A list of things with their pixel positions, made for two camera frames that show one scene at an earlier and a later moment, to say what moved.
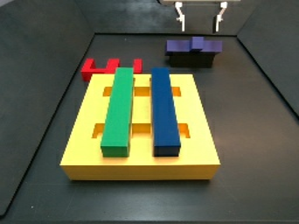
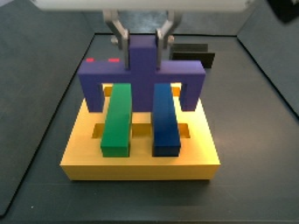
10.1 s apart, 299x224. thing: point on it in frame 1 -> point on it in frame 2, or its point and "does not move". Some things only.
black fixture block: (195, 59) does not move
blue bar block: (165, 124) does not move
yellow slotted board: (198, 162) does not move
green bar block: (117, 130) does not move
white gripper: (179, 4) -> (111, 6)
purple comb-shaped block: (197, 43) -> (99, 72)
